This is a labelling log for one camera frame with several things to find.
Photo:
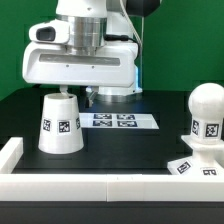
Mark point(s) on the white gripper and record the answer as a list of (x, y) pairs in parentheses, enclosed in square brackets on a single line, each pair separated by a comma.
[(111, 66)]

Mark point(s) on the white lamp shade cone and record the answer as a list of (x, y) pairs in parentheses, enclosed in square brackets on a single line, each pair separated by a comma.
[(60, 129)]

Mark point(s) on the white lamp bulb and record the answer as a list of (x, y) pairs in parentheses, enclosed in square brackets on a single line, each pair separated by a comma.
[(206, 105)]

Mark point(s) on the white lamp base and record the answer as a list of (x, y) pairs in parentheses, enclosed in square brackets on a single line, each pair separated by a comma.
[(203, 160)]

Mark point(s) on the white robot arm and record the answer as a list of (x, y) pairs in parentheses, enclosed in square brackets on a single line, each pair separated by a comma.
[(90, 43)]

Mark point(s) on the white marker sheet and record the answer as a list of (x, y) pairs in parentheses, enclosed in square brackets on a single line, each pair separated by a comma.
[(118, 121)]

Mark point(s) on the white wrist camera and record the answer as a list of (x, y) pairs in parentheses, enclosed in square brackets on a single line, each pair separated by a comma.
[(55, 31)]

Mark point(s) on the white left wall bar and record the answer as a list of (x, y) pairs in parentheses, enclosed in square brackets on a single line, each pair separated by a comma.
[(10, 154)]

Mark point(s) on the white wall bar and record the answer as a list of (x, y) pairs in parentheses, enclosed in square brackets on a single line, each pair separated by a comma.
[(110, 188), (10, 154)]

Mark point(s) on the white front wall bar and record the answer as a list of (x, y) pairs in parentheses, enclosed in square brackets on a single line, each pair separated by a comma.
[(110, 188)]

